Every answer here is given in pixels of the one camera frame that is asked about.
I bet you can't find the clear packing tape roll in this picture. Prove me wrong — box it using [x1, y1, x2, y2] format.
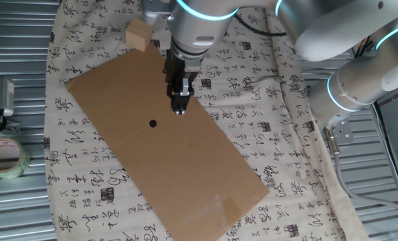
[0, 137, 31, 180]

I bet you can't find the grey printed poster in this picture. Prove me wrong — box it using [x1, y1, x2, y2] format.
[374, 87, 398, 205]

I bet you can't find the light wooden block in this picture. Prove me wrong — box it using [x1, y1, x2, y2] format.
[124, 18, 154, 53]

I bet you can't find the silver finned camera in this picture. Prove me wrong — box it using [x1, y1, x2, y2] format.
[0, 77, 15, 117]

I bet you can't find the grey base cable with connector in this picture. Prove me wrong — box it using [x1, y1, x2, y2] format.
[322, 126, 398, 218]

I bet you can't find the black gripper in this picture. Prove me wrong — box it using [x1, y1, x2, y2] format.
[163, 50, 203, 116]

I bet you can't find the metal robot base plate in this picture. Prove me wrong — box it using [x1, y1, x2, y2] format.
[324, 118, 355, 145]

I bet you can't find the thick black braided cable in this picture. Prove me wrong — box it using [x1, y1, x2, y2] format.
[233, 15, 287, 37]

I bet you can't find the brown cardboard sheet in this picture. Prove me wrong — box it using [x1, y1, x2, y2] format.
[64, 42, 270, 241]

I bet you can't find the white calligraphy print cloth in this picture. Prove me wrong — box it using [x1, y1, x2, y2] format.
[43, 0, 370, 241]

